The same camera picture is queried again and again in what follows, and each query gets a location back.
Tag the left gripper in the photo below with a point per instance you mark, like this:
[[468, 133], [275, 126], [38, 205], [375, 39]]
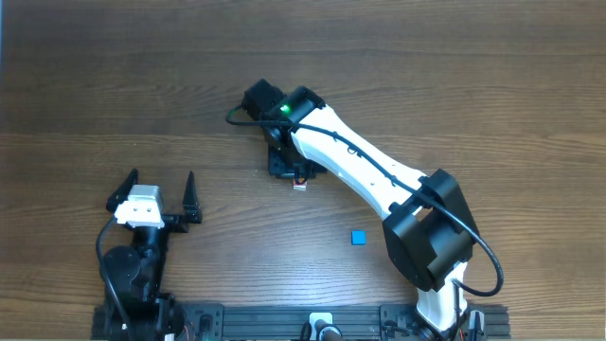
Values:
[[176, 222]]

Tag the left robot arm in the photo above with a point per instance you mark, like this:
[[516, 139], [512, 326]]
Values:
[[124, 271]]

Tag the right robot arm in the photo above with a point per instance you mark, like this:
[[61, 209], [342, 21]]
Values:
[[342, 152]]

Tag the blue cube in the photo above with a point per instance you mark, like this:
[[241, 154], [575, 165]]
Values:
[[358, 238]]

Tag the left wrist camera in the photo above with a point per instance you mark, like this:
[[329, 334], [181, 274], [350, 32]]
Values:
[[140, 207]]

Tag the mounting rail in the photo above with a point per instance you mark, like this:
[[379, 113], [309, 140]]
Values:
[[274, 323]]

